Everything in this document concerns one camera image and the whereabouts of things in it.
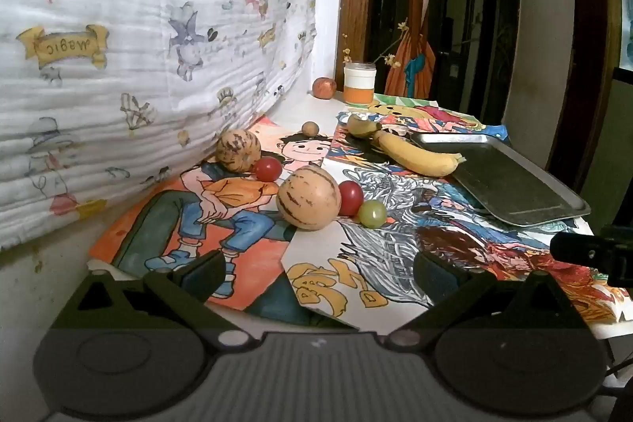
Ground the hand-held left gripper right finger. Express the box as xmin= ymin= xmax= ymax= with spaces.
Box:
xmin=384 ymin=250 xmax=591 ymax=351

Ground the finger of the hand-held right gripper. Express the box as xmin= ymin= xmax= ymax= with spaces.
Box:
xmin=550 ymin=224 xmax=633 ymax=287

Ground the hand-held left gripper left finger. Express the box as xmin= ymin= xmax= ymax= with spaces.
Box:
xmin=52 ymin=249 xmax=254 ymax=351

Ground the green grape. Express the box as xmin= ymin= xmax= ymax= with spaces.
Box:
xmin=358 ymin=199 xmax=387 ymax=227

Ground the metal tray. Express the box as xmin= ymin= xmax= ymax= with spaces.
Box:
xmin=408 ymin=132 xmax=591 ymax=225

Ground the red cherry tomato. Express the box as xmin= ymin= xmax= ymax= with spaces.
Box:
xmin=337 ymin=181 xmax=364 ymax=217
xmin=254 ymin=156 xmax=283 ymax=182

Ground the striped pepino melon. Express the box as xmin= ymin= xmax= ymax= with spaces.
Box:
xmin=276 ymin=165 xmax=342 ymax=231
xmin=216 ymin=129 xmax=262 ymax=172

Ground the cartoon boys drawing paper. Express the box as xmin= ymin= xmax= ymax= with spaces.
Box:
xmin=89 ymin=115 xmax=332 ymax=310

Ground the grey winged figure drawing paper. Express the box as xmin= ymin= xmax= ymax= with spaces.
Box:
xmin=282 ymin=155 xmax=625 ymax=334

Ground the yellow bear drawing paper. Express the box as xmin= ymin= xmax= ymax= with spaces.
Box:
xmin=341 ymin=93 xmax=476 ymax=122

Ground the white and orange jar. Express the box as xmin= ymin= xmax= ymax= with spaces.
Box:
xmin=343 ymin=62 xmax=377 ymax=106

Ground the small red apple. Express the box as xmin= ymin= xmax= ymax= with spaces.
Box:
xmin=313 ymin=77 xmax=338 ymax=99

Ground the white cartoon printed blanket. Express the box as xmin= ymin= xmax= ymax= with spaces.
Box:
xmin=0 ymin=0 xmax=322 ymax=252

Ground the blue water bottle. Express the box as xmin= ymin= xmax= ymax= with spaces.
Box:
xmin=613 ymin=0 xmax=633 ymax=72

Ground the yellow flower sprig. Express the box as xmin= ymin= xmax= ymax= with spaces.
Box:
xmin=341 ymin=21 xmax=411 ymax=69

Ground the dark wooden door frame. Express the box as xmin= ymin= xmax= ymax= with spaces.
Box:
xmin=559 ymin=0 xmax=624 ymax=190

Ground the wall poster of girl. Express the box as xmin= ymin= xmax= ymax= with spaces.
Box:
xmin=383 ymin=0 xmax=443 ymax=99

